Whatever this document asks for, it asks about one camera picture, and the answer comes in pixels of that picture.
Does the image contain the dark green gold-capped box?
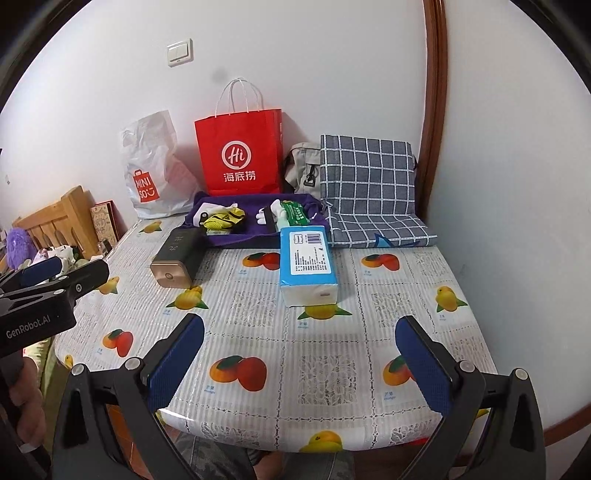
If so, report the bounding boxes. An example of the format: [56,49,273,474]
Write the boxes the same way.
[150,227,206,289]

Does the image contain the yellow and black cloth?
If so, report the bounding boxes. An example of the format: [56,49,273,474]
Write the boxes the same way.
[204,209,246,232]

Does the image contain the person's grey patterned shorts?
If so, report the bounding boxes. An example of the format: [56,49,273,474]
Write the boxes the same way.
[178,431,342,480]

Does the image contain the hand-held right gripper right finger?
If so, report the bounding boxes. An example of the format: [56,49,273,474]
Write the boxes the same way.
[394,315,548,480]

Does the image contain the brown wooden door frame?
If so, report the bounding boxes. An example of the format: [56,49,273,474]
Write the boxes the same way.
[416,0,446,217]

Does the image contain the person's left hand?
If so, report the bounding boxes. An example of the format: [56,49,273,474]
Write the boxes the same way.
[13,362,47,455]

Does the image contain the white plastic shopping bag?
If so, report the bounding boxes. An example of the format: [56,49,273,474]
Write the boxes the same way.
[121,110,201,220]

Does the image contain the green wipes pack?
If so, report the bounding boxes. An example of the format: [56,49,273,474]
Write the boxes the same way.
[278,199,315,228]

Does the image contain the printed white clothing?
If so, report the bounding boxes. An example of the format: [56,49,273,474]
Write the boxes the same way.
[37,244,81,268]

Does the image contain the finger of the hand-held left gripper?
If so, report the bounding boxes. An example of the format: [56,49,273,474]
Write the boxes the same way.
[18,257,64,287]
[46,260,110,308]

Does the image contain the wooden bed headboard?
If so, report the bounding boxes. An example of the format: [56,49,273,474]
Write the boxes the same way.
[13,185,100,261]

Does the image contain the white knit glove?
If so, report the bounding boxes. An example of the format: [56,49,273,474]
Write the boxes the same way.
[255,199,283,228]

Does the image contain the white wall light switch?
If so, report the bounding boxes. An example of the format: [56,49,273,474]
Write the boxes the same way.
[166,39,195,68]

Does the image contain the beige canvas bag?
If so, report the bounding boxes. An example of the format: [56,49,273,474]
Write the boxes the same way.
[283,142,322,195]

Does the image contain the yellow floral bedsheet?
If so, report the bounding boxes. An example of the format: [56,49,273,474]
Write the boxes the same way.
[23,337,61,393]

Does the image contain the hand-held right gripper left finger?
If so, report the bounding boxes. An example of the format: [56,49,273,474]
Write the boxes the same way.
[52,313,206,480]

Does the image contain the red paper shopping bag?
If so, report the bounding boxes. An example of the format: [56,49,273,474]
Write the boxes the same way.
[194,78,283,197]

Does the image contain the grey checked cushion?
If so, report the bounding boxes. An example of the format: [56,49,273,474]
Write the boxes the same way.
[320,134,438,249]

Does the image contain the brown wooden baseboard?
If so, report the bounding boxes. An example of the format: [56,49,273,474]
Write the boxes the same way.
[542,413,591,446]

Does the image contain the purple plush toy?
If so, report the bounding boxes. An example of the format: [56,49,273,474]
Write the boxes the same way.
[4,228,35,271]

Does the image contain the blue tissue pack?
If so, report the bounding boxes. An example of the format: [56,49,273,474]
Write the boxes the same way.
[278,226,340,308]

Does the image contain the purple fabric storage tray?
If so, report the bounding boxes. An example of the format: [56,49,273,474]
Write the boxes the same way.
[182,191,331,250]

